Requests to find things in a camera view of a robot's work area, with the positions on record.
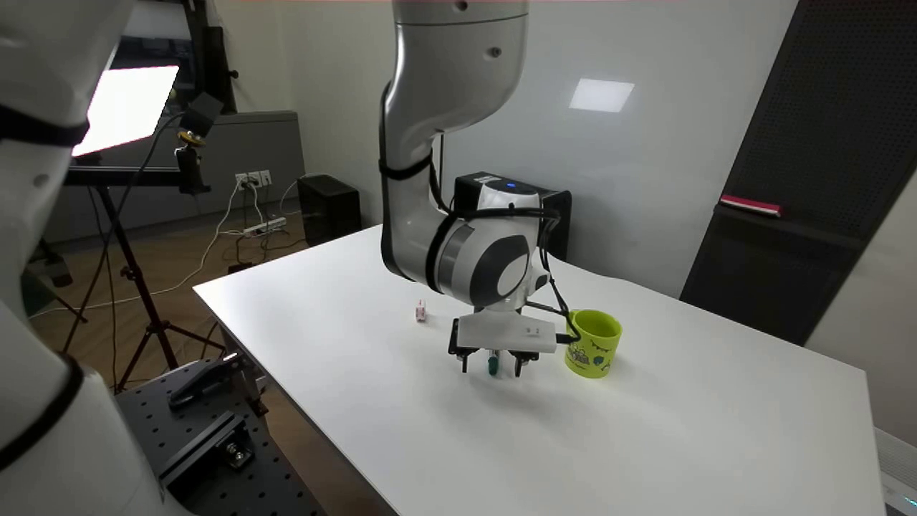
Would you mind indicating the grey low cabinet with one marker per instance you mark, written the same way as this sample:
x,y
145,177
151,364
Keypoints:
x,y
258,144

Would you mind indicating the dark tall cabinet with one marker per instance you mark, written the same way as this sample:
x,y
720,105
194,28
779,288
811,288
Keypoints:
x,y
820,144

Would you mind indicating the small white red dice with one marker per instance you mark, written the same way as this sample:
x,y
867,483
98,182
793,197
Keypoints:
x,y
419,313

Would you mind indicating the white softbox light panel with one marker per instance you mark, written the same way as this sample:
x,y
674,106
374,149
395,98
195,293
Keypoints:
x,y
125,105

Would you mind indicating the black tower case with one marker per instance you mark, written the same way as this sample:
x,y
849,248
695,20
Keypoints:
x,y
330,205

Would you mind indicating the black computer box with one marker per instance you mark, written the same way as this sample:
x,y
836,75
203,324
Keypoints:
x,y
559,231

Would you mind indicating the lime green mug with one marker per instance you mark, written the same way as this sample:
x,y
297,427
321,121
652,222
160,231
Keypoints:
x,y
591,354

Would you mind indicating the grey perforated breadboard plate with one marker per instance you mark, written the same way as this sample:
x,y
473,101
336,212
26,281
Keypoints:
x,y
240,476

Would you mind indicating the green whiteboard marker pen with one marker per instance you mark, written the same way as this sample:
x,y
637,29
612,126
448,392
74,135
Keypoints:
x,y
495,364

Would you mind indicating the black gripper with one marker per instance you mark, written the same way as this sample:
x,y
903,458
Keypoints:
x,y
476,354

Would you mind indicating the black clamp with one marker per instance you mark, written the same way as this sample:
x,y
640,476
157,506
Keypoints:
x,y
203,389

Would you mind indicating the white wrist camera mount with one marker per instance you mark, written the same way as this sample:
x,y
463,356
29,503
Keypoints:
x,y
503,334

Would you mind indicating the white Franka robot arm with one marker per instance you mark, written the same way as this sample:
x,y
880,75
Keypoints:
x,y
448,58

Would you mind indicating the black light tripod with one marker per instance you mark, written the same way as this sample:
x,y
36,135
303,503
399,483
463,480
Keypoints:
x,y
152,330

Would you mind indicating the black camera on stand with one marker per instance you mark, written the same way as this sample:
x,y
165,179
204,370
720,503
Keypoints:
x,y
203,111

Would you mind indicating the white power strip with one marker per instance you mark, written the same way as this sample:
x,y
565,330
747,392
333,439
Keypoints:
x,y
263,228

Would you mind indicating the white wall outlet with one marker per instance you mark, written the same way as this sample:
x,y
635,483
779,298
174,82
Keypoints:
x,y
253,179

